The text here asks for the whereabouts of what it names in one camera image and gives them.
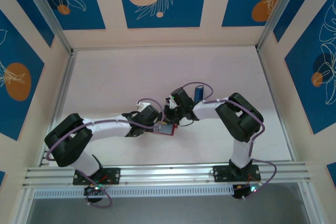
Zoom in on black left controller board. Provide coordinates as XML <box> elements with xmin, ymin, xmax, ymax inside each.
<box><xmin>83</xmin><ymin>184</ymin><xmax>106</xmax><ymax>204</ymax></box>

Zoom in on red card holder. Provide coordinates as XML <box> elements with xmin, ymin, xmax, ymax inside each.
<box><xmin>150</xmin><ymin>121</ymin><xmax>180</xmax><ymax>137</ymax></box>

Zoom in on white slotted cable duct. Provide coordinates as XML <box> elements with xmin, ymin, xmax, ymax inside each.
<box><xmin>33</xmin><ymin>185</ymin><xmax>235</xmax><ymax>199</ymax></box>

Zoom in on thin black gripper wire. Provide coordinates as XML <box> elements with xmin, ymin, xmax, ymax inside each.
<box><xmin>179</xmin><ymin>118</ymin><xmax>195</xmax><ymax>128</ymax></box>

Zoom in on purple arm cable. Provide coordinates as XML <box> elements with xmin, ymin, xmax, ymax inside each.
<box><xmin>46</xmin><ymin>98</ymin><xmax>165</xmax><ymax>208</ymax></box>
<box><xmin>180</xmin><ymin>81</ymin><xmax>278</xmax><ymax>200</ymax></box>

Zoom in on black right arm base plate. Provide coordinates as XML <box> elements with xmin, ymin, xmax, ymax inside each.
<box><xmin>213</xmin><ymin>164</ymin><xmax>261</xmax><ymax>183</ymax></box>

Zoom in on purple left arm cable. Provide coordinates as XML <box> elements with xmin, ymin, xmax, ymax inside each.
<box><xmin>46</xmin><ymin>98</ymin><xmax>165</xmax><ymax>208</ymax></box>

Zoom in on black controller board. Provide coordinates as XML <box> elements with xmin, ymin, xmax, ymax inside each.
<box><xmin>83</xmin><ymin>184</ymin><xmax>106</xmax><ymax>204</ymax></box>
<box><xmin>232</xmin><ymin>183</ymin><xmax>261</xmax><ymax>200</ymax></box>

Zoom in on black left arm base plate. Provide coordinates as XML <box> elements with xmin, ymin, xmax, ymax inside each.
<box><xmin>72</xmin><ymin>167</ymin><xmax>121</xmax><ymax>185</ymax></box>

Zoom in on grey credit card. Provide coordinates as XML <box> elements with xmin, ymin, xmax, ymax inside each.
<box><xmin>156</xmin><ymin>122</ymin><xmax>175</xmax><ymax>134</ymax></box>

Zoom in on aluminium table edge rail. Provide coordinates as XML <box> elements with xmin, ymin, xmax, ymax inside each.
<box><xmin>39</xmin><ymin>50</ymin><xmax>78</xmax><ymax>167</ymax></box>
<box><xmin>256</xmin><ymin>48</ymin><xmax>296</xmax><ymax>162</ymax></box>

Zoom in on aluminium mounting rail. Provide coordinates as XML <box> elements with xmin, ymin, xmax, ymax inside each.
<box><xmin>23</xmin><ymin>161</ymin><xmax>312</xmax><ymax>188</ymax></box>

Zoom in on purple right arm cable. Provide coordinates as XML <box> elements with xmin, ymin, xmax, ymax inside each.
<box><xmin>180</xmin><ymin>81</ymin><xmax>278</xmax><ymax>200</ymax></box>

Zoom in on aluminium frame post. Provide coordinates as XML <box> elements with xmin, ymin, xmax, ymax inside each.
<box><xmin>256</xmin><ymin>0</ymin><xmax>305</xmax><ymax>52</ymax></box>
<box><xmin>18</xmin><ymin>0</ymin><xmax>74</xmax><ymax>55</ymax></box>

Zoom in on black right controller board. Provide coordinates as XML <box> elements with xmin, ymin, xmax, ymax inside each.
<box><xmin>232</xmin><ymin>183</ymin><xmax>261</xmax><ymax>200</ymax></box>

